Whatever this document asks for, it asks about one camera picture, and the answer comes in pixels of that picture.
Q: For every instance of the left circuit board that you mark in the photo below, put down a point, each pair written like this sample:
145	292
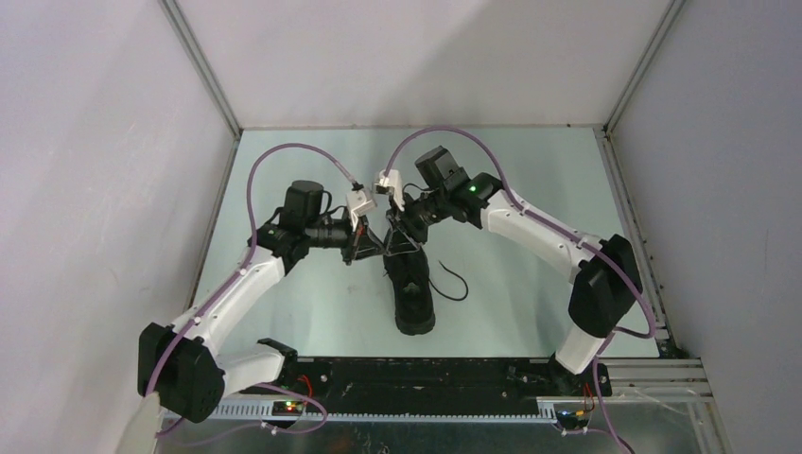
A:
287	408

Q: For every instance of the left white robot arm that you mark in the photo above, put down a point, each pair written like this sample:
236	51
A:
180	366

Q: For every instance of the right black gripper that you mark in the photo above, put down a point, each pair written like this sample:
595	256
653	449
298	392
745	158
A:
405	219

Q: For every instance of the right circuit board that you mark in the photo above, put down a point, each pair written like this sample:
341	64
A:
571	421

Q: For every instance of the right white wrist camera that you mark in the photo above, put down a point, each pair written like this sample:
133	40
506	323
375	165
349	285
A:
389	183

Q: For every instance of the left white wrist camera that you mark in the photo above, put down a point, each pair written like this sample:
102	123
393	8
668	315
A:
359	202

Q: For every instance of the grey slotted cable duct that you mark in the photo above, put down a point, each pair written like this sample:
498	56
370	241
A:
259	410

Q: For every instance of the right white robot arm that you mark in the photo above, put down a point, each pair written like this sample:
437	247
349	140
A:
602	272

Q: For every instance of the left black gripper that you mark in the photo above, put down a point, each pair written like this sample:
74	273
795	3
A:
359	244

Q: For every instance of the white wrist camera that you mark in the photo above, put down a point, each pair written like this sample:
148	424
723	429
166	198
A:
359	202
389	183

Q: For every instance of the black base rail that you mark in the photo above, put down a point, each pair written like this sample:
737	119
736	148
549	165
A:
439	386

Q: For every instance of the black shoe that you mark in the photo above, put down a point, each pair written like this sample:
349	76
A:
413	303

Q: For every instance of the black shoelace end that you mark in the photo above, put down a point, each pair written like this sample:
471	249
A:
458	292

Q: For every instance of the circuit board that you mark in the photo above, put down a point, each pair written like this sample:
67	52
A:
287	408
571	421

